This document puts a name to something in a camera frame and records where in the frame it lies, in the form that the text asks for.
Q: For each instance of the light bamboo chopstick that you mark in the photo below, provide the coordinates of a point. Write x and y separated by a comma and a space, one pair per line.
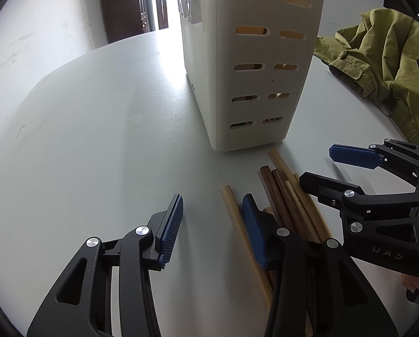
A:
283, 168
236, 217
302, 200

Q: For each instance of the olive green jacket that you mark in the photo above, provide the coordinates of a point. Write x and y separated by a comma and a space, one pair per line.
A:
388, 63

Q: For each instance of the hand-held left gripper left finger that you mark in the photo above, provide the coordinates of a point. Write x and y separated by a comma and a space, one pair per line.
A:
171, 228

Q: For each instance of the bright glass balcony door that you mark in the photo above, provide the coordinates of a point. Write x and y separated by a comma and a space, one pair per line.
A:
162, 3

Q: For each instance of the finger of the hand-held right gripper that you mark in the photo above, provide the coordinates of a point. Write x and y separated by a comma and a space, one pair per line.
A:
325, 187
353, 156

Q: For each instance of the brown wooden cabinet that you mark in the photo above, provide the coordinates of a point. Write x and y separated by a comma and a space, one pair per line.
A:
125, 3

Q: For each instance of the person's right hand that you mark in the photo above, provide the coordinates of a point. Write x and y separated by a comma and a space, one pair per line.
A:
411, 282

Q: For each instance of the white slotted utensil holder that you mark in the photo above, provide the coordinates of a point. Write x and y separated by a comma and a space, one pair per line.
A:
251, 59

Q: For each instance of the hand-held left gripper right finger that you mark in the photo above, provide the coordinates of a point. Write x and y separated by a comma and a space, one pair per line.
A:
255, 235

